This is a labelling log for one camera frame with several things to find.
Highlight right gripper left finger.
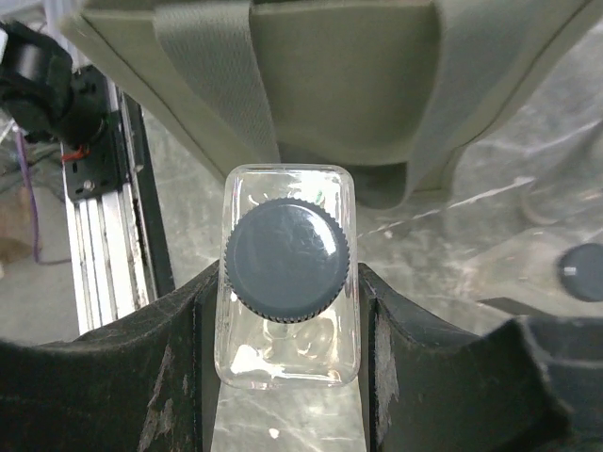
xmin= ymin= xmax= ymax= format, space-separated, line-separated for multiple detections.
xmin=1 ymin=265 xmax=220 ymax=451

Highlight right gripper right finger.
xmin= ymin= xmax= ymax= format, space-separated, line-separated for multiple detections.
xmin=358 ymin=264 xmax=571 ymax=451

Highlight small clear bottle grey cap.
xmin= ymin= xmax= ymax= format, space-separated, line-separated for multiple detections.
xmin=214 ymin=164 xmax=361 ymax=390

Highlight olive canvas bag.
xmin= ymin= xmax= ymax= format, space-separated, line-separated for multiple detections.
xmin=61 ymin=1 xmax=602 ymax=209

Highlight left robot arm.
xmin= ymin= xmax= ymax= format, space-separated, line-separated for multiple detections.
xmin=1 ymin=21 xmax=105 ymax=148

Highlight clear bottle with black label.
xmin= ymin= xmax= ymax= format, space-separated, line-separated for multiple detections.
xmin=455 ymin=226 xmax=602 ymax=325

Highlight clear tube with dark label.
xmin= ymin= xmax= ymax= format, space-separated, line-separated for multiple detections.
xmin=520 ymin=179 xmax=602 ymax=226

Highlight aluminium rail frame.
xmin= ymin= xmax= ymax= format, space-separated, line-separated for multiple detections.
xmin=66 ymin=82 xmax=175 ymax=333

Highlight loose cables under table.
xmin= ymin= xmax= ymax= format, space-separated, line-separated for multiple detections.
xmin=0 ymin=126 xmax=62 ymax=265

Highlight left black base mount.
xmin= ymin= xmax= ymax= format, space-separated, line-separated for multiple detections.
xmin=60 ymin=74 xmax=119 ymax=203

